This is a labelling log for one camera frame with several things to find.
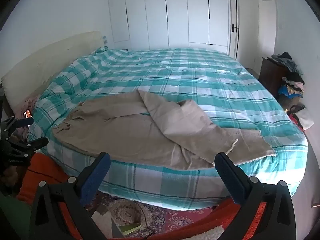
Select patterned rug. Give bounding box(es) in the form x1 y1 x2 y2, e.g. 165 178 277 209
85 191 225 240

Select colourful clothes pile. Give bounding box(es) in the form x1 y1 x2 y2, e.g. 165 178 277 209
277 72 306 100

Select dark clothes pile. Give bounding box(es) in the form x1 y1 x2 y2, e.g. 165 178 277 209
266 52 304 75

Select white door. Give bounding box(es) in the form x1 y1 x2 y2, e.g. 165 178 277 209
228 0 259 70

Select black cable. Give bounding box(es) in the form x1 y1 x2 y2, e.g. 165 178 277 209
135 200 162 238

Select green notepad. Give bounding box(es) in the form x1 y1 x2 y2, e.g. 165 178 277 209
119 222 142 236

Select white fluffy rug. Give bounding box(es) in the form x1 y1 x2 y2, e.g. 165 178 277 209
197 226 227 240

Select pink cloth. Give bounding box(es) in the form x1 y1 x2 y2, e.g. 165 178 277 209
15 94 41 140

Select dark wooden dresser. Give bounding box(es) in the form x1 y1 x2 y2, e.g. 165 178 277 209
258 57 288 97

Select teal plaid bed blanket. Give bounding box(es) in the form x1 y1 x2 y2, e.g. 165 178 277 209
26 47 308 207

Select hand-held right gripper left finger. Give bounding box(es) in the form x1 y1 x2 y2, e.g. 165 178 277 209
29 152 111 240

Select white wardrobe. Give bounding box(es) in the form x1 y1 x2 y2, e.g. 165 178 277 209
107 0 230 54

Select white bag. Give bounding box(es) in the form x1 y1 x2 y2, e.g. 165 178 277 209
287 104 314 132

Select cream padded headboard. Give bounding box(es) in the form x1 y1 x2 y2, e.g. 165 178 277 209
1 31 104 108

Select orange cloth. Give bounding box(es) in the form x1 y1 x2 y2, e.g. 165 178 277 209
16 152 83 205
150 197 268 240

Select beige pants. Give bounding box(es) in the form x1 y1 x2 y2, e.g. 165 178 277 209
52 89 275 170

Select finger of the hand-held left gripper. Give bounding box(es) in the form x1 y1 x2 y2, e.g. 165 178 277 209
6 136 49 154
0 116 34 142

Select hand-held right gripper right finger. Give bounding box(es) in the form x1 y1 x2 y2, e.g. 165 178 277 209
214 152 297 240

